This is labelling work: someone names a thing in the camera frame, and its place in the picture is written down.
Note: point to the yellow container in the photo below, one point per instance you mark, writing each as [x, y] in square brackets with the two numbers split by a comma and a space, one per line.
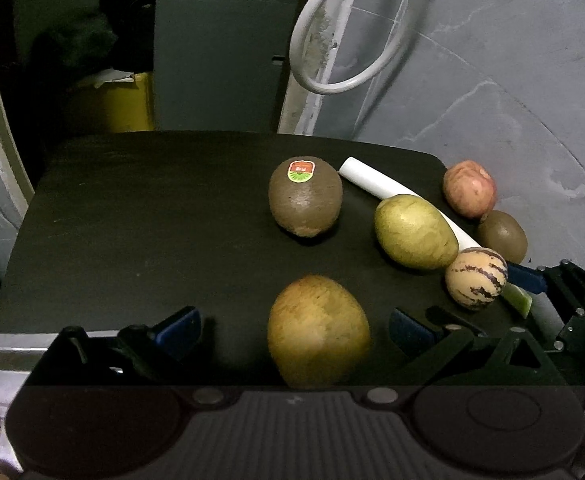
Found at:
[122, 105]

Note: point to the stainless steel tray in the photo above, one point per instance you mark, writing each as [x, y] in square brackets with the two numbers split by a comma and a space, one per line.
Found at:
[2, 355]

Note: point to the green-brown mango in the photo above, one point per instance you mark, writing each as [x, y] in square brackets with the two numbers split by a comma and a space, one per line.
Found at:
[317, 332]

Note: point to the yellow-green pear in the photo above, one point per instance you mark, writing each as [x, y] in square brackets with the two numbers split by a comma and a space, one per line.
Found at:
[415, 232]

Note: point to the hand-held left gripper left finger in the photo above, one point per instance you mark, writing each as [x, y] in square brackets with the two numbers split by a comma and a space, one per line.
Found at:
[180, 332]

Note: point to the crumpled white paper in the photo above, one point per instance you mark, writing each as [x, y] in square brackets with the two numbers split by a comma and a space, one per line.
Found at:
[115, 77]

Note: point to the white leek stalk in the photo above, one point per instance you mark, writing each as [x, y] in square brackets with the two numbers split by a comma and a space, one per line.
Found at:
[372, 180]

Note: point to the plain brown kiwi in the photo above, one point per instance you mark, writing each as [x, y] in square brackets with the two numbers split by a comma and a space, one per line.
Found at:
[502, 236]

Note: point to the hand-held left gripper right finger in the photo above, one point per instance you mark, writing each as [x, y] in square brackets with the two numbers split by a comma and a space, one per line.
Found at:
[410, 332]

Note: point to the striped pepino melon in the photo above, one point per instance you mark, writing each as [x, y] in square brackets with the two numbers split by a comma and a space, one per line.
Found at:
[476, 278]

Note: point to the red apple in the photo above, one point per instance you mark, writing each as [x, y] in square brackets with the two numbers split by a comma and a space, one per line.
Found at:
[469, 195]

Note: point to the grey cabinet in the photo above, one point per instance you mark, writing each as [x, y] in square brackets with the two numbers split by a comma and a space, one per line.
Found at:
[217, 60]

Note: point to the dark bag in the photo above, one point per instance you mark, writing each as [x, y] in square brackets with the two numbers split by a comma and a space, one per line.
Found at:
[72, 45]

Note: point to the large kiwi with sticker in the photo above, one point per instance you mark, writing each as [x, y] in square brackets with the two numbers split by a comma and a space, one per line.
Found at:
[305, 205]

